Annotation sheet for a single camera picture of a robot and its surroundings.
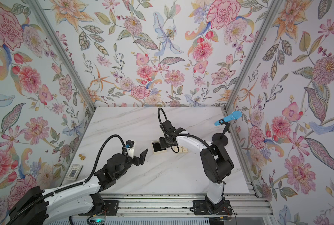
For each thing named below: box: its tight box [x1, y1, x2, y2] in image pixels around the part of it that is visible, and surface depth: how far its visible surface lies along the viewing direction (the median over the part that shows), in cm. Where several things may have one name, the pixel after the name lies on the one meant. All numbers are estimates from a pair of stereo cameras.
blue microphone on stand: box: [212, 110, 243, 147], surface depth 95 cm
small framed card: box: [64, 164, 84, 181], surface depth 87 cm
